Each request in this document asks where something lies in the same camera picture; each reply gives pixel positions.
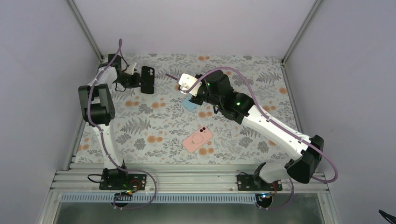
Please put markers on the light blue phone case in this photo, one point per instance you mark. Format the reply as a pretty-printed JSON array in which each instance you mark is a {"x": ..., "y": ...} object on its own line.
[{"x": 188, "y": 104}]

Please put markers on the aluminium corner frame post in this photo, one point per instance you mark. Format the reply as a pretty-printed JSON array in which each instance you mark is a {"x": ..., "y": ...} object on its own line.
[
  {"x": 301, "y": 30},
  {"x": 86, "y": 32}
]

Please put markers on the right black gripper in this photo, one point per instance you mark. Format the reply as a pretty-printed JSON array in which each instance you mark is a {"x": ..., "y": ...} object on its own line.
[{"x": 195, "y": 101}]

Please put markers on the black phone case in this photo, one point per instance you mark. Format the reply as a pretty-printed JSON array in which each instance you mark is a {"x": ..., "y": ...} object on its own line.
[{"x": 148, "y": 80}]

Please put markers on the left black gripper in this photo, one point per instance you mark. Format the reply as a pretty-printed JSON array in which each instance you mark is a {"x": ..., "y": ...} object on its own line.
[{"x": 135, "y": 84}]

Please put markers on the aluminium corner frame post left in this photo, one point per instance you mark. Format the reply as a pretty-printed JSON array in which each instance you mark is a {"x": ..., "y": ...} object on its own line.
[{"x": 86, "y": 32}]

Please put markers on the floral patterned table mat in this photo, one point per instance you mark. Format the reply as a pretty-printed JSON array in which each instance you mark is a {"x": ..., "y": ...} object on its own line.
[{"x": 151, "y": 128}]

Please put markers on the grey slotted cable duct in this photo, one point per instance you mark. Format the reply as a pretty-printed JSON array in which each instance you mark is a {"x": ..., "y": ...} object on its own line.
[{"x": 85, "y": 197}]

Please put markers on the aluminium corner frame post right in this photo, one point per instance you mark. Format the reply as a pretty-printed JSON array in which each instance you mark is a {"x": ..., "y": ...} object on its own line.
[{"x": 301, "y": 30}]

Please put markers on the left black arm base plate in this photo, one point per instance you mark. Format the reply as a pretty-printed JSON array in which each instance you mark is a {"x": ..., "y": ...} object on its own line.
[{"x": 130, "y": 182}]

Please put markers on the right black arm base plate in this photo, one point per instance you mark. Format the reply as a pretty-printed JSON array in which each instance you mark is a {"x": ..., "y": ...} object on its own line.
[{"x": 246, "y": 182}]

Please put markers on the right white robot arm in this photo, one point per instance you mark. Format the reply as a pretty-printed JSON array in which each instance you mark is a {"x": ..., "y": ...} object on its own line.
[{"x": 304, "y": 151}]

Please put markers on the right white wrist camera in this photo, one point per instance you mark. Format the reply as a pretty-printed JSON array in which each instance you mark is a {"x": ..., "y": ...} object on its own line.
[{"x": 186, "y": 81}]

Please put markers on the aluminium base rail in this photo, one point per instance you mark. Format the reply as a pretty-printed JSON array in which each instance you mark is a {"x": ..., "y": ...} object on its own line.
[{"x": 170, "y": 178}]

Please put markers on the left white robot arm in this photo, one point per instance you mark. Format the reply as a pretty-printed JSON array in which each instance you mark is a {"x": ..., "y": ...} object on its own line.
[{"x": 98, "y": 111}]

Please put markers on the pink phone case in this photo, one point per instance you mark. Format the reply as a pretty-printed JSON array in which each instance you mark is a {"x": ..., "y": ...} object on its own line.
[{"x": 197, "y": 139}]

